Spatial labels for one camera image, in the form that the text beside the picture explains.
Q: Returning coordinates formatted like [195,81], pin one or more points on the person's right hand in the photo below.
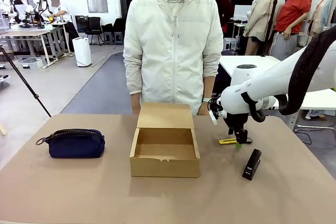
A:
[136,108]

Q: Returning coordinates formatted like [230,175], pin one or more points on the person's right forearm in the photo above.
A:
[135,97]

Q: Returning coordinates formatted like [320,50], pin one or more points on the black stand pole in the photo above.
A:
[270,24]

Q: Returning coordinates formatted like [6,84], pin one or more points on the person's left forearm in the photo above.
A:
[209,87]

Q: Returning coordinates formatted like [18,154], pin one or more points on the person in white jacket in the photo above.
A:
[173,51]

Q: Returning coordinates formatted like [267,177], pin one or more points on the yellow utility knife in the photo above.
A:
[227,141]

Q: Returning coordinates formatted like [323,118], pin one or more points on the grey floor mat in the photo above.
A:
[105,87]

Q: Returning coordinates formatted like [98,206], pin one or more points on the mannequin in beige jacket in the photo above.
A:
[258,19]

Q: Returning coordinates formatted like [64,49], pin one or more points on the clear plastic bin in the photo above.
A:
[31,62]

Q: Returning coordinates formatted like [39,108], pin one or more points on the person's left hand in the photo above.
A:
[202,109]

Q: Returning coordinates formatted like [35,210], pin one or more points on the mannequin in dark red clothes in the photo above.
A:
[225,6]

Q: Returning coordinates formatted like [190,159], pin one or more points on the black stapler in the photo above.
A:
[252,165]

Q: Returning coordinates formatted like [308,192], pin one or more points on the white wristwatch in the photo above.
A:
[206,100]

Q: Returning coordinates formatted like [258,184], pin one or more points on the white air purifier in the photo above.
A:
[82,52]

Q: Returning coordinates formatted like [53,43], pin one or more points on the black office chair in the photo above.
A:
[94,28]

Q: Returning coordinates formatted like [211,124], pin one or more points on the person in red shirt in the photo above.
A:
[292,16]

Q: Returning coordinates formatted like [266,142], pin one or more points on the background person in white shirt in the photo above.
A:
[61,11]

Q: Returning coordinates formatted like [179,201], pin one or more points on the black tripod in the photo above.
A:
[23,81]

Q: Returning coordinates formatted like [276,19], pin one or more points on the white and black background robot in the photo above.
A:
[39,6]

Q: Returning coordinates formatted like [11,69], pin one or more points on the mannequin with bucket hat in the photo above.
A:
[324,6]

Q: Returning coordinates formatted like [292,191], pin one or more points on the white background table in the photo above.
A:
[249,62]

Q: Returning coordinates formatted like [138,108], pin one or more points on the wooden background work table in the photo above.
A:
[29,33]

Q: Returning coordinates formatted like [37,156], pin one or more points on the brown cardboard box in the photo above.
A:
[164,155]

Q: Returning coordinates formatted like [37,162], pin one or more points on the navy blue zipper pouch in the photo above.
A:
[76,144]

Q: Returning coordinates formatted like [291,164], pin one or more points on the grey stool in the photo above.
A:
[108,37]
[118,37]

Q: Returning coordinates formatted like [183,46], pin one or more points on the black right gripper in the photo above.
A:
[236,121]

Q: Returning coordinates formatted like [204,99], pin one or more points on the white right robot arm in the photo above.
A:
[275,77]

